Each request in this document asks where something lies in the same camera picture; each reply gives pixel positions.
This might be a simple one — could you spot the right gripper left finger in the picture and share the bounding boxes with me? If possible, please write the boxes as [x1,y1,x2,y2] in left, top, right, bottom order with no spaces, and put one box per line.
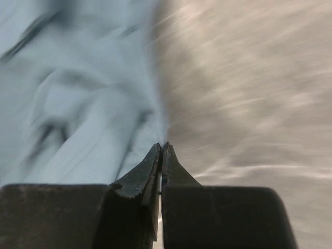
[110,144,160,248]

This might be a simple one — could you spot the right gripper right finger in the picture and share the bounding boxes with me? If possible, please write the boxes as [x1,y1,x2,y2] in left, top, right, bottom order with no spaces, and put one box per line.
[161,144,297,248]

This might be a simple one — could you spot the grey-blue t-shirt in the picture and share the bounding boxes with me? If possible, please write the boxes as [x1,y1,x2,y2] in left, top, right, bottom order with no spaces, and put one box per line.
[1,1,167,185]

